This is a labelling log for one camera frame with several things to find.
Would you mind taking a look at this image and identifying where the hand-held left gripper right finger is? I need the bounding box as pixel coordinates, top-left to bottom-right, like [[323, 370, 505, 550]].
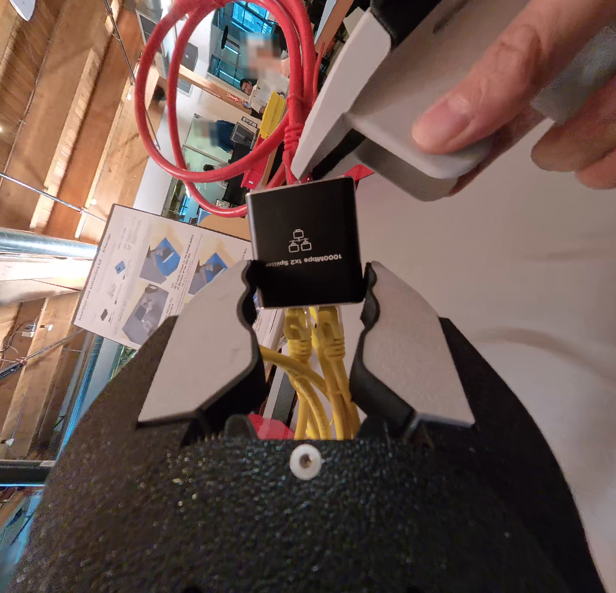
[[349, 261, 476, 436]]

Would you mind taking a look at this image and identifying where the person's right hand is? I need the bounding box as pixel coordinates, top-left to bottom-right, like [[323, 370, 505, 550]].
[[412, 0, 616, 191]]

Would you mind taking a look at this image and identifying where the yellow ethernet cable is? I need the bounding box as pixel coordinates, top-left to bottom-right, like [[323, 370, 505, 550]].
[[260, 307, 333, 441], [313, 306, 362, 441]]

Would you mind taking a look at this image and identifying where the printed instruction sheet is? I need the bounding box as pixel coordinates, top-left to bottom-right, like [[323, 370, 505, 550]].
[[72, 203, 285, 349]]

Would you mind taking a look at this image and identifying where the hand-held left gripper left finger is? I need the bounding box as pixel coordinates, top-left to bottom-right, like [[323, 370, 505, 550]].
[[137, 259, 268, 424]]

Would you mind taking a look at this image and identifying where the red ethernet cable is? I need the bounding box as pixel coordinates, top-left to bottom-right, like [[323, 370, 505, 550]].
[[134, 0, 328, 218]]

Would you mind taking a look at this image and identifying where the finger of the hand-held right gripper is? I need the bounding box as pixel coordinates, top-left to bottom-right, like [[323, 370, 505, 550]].
[[290, 0, 478, 181], [344, 0, 555, 202]]

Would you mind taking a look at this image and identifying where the yellow plastic object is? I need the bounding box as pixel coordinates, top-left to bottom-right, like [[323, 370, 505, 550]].
[[259, 91, 288, 144]]

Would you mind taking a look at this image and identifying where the black ethernet splitter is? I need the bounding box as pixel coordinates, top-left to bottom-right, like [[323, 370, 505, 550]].
[[244, 176, 365, 311]]

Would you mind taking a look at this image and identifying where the metal ventilation duct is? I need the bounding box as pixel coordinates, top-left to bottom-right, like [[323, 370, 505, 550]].
[[0, 226, 99, 261]]

